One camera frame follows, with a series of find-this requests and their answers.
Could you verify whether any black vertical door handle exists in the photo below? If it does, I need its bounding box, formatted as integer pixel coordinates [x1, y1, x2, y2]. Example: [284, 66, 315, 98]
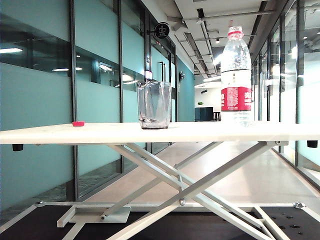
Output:
[159, 61, 167, 82]

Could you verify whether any black base platform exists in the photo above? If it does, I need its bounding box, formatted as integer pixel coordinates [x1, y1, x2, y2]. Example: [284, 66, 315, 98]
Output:
[0, 203, 320, 240]

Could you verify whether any clear glass mug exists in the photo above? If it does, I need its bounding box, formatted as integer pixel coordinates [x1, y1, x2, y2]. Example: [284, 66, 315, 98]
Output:
[136, 81, 172, 130]

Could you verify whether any round black hanging sign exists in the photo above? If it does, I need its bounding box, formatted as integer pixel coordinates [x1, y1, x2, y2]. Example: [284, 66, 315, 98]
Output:
[146, 22, 171, 39]

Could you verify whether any clear water bottle red label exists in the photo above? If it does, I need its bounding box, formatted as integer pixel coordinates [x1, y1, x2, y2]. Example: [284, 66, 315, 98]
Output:
[220, 25, 253, 128]

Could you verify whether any white scissor lift table frame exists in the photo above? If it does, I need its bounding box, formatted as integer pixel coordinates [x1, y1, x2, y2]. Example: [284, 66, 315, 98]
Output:
[0, 140, 320, 240]

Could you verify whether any dark teal cabinet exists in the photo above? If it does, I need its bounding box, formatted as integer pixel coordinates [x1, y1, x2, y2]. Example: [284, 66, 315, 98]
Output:
[194, 106, 214, 122]

